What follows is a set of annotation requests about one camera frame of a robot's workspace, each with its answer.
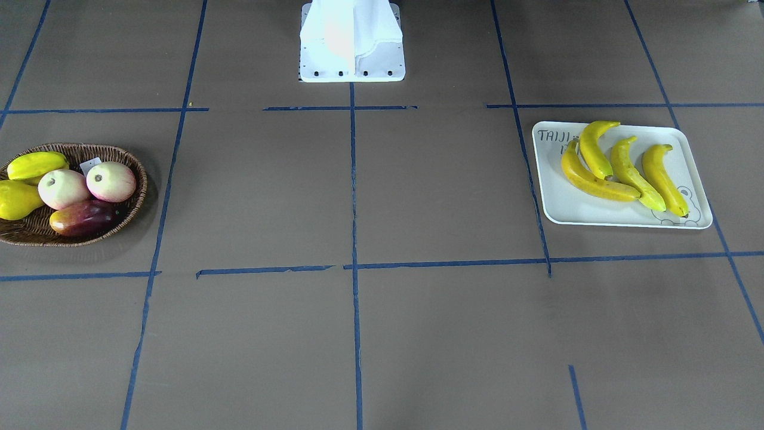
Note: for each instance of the yellow starfruit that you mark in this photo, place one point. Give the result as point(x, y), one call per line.
point(35, 164)

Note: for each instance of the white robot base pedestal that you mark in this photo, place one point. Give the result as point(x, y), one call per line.
point(351, 41)

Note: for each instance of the cream bear tray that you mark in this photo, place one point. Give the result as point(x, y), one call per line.
point(563, 203)

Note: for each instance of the yellow lemon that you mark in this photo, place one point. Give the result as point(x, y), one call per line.
point(18, 200)

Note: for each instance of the yellow banana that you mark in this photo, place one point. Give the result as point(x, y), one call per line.
point(590, 149)
point(584, 180)
point(653, 166)
point(627, 173)

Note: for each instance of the brown wicker basket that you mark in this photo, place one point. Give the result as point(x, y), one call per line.
point(35, 231)

